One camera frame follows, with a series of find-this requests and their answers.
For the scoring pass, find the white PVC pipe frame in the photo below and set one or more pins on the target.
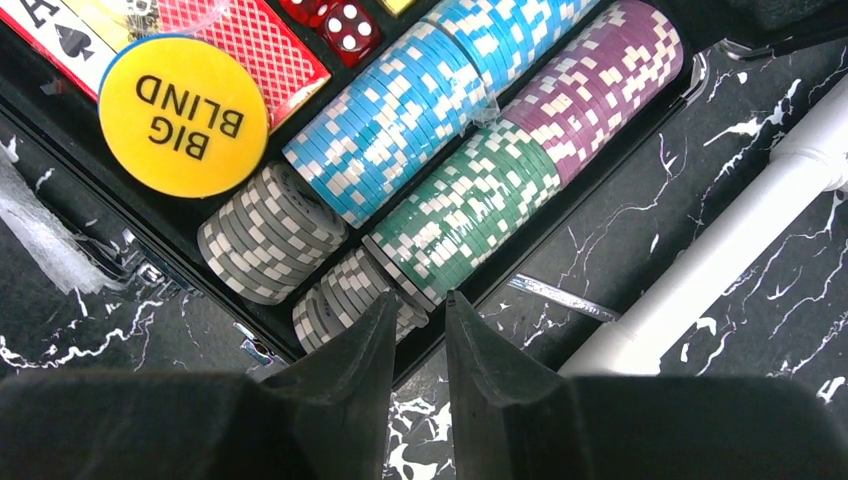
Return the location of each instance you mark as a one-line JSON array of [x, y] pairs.
[[810, 160]]

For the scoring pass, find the light blue poker chip stack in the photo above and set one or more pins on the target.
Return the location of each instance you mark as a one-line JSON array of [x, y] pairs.
[[443, 74]]

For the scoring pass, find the green poker chip stack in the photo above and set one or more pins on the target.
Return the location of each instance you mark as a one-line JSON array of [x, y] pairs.
[[467, 207]]

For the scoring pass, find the white-grey poker chip stack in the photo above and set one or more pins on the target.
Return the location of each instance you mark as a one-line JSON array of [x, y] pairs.
[[268, 238], [343, 295]]

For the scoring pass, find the yellow big blind button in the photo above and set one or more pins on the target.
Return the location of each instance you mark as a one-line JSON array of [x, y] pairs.
[[182, 117]]

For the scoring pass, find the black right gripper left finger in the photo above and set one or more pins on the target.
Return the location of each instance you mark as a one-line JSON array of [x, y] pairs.
[[324, 417]]

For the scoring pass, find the red dice row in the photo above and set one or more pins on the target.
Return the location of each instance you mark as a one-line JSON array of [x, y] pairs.
[[346, 26]]

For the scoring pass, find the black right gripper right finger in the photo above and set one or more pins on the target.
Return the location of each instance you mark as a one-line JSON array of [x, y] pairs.
[[514, 418]]

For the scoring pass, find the purple poker chip stack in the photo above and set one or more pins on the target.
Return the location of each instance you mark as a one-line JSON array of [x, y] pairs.
[[600, 81]]

